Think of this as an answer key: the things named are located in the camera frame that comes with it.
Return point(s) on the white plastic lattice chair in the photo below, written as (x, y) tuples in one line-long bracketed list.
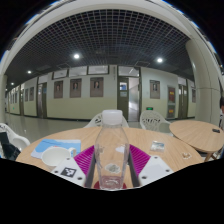
[(15, 138), (95, 121), (151, 120)]

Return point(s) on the small black device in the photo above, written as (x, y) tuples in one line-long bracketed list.
[(216, 130)]

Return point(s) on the open green doorway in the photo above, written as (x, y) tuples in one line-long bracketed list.
[(128, 98)]

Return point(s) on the round ceiling lights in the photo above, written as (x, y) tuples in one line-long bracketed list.
[(76, 56)]

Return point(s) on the round wooden side table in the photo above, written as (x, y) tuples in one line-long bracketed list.
[(198, 133)]

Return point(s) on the black bag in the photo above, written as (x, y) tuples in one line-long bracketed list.
[(8, 146)]

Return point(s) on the row of framed wall portraits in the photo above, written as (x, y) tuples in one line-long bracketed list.
[(96, 87)]

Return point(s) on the clear plastic bottle white cap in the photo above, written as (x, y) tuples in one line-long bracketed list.
[(111, 146)]

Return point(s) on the green exit sign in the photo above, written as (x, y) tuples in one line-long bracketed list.
[(149, 108)]

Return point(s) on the small clear wrapped packet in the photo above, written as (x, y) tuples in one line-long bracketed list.
[(157, 146)]

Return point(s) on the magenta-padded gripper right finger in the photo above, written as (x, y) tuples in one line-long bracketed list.
[(155, 170)]

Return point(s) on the person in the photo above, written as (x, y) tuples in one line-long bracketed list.
[(222, 113)]

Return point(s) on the blue and white paper booklet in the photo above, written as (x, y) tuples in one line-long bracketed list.
[(50, 145)]

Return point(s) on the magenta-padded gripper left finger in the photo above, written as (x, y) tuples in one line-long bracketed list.
[(68, 171)]

